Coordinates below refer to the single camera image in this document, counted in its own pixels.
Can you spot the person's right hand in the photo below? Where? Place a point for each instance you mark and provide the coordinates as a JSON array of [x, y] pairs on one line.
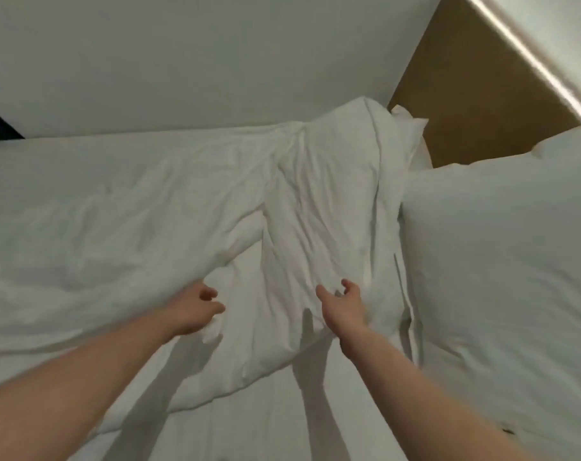
[[348, 314]]

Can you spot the person's left hand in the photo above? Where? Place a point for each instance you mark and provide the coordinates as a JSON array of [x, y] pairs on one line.
[[192, 309]]

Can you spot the person's right thumb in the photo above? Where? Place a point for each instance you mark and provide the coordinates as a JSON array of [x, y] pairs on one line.
[[326, 296]]

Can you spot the person's left thumb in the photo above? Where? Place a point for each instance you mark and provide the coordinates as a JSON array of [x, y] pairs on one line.
[[207, 293]]

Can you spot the white duvet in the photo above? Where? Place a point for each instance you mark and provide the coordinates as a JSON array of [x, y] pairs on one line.
[[184, 206]]

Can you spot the person's right forearm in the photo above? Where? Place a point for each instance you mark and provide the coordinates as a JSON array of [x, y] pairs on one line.
[[429, 403]]

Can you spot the person's left forearm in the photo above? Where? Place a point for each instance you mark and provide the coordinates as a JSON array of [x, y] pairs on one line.
[[79, 379]]

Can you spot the white bed sheet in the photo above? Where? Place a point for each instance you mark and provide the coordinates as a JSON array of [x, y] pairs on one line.
[[252, 436]]

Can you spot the large white pillow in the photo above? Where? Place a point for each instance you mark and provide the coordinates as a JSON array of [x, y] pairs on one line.
[[501, 264]]

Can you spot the small white pillow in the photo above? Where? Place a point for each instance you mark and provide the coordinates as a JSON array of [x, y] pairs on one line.
[[410, 131]]

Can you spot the brown wooden headboard panel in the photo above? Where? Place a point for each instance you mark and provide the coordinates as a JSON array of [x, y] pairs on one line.
[[473, 91]]

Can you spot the led light strip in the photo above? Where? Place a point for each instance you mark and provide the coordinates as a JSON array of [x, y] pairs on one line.
[[535, 57]]

